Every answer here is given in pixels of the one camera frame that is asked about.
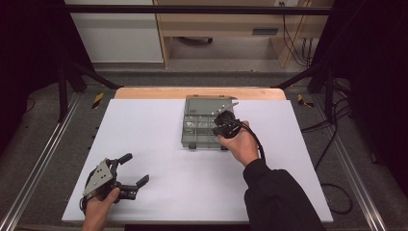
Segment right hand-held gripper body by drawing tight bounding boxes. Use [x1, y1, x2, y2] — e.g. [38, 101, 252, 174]
[218, 101, 242, 140]

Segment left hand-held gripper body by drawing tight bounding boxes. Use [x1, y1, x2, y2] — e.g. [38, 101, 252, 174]
[82, 157, 140, 204]

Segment grey transparent compartment box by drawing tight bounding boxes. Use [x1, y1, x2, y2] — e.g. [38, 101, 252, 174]
[181, 94, 240, 152]

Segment person's right hand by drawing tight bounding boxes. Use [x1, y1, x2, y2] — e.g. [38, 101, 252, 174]
[217, 119, 261, 168]

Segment person's left hand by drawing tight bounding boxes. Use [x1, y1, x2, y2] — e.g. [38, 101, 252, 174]
[83, 187, 121, 223]

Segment heap of small metal parts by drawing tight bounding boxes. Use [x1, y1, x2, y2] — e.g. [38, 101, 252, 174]
[184, 116, 196, 134]
[196, 116, 210, 133]

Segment white board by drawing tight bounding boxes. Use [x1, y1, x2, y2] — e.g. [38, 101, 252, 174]
[61, 98, 335, 224]

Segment yellow black tape strip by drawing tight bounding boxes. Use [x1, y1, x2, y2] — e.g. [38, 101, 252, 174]
[296, 93, 316, 109]
[91, 91, 106, 110]

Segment black metal stand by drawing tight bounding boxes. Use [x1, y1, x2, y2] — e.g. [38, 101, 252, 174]
[57, 60, 125, 123]
[271, 61, 337, 122]

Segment light wooden desk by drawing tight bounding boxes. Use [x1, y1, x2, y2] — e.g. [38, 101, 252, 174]
[152, 0, 335, 69]

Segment grey label plate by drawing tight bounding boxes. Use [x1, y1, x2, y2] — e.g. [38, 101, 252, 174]
[251, 27, 280, 37]

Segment white cabinet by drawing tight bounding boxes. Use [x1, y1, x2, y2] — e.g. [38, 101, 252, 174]
[64, 0, 165, 64]

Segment black curtain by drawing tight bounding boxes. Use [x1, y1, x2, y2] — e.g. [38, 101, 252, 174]
[0, 0, 94, 158]
[311, 0, 408, 195]

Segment right hand-held gripper cable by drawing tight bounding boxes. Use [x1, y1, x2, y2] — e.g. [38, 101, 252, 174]
[224, 118, 267, 162]

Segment hand-held gripper cable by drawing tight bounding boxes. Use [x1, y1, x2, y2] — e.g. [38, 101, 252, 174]
[78, 195, 89, 216]
[224, 118, 267, 162]

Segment left hand-held gripper cable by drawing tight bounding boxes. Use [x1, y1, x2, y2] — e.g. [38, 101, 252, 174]
[78, 195, 89, 216]

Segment aluminium rail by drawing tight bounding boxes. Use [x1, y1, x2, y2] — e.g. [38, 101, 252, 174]
[312, 95, 390, 231]
[0, 91, 83, 231]

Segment hanging black cables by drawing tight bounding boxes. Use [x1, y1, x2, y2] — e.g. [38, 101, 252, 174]
[280, 1, 314, 68]

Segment black floor cables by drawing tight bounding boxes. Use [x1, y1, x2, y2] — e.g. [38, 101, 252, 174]
[299, 79, 354, 171]

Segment black metal frame bar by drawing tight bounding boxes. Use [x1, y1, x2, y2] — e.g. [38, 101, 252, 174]
[62, 4, 333, 16]

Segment looped black floor cable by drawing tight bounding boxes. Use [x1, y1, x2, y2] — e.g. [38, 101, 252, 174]
[316, 182, 354, 216]

